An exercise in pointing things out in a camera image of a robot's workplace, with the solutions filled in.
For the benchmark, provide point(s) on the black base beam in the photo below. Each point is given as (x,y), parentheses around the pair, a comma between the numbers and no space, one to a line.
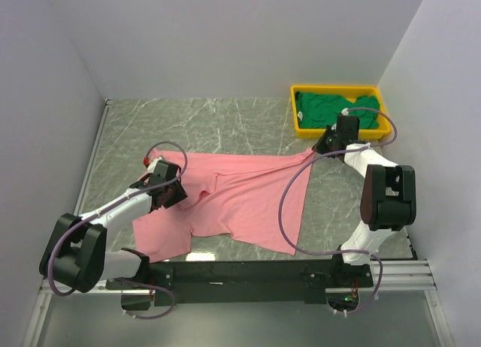
(182,282)

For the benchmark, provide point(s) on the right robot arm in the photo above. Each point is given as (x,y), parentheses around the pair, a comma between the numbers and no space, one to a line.
(388,201)

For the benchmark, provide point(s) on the yellow plastic bin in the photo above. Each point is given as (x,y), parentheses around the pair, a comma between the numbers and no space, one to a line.
(351,93)

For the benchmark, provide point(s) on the green t shirt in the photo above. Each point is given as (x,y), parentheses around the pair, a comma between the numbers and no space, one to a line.
(317,111)

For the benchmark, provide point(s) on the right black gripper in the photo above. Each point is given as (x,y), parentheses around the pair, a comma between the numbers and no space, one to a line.
(319,147)

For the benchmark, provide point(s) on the pink t shirt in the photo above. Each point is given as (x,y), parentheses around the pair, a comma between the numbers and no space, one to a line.
(244,196)

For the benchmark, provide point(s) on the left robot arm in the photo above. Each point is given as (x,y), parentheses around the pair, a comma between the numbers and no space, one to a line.
(76,257)

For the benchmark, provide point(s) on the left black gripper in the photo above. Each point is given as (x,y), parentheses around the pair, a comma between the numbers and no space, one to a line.
(180,194)

